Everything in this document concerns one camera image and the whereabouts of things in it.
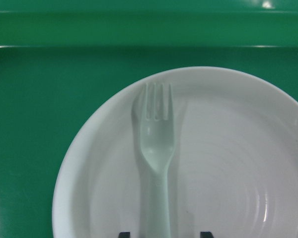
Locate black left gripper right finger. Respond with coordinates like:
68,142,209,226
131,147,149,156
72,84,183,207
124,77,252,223
200,231,214,238

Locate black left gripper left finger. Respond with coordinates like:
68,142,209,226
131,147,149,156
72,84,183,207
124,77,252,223
118,232,130,238

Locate pale green plastic fork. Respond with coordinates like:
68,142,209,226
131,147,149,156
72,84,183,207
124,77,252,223
137,83,176,238

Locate white round plate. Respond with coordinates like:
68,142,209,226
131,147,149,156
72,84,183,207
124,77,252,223
52,67,298,238

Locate green plastic tray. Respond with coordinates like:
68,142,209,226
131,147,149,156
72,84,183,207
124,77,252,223
0,0,298,238

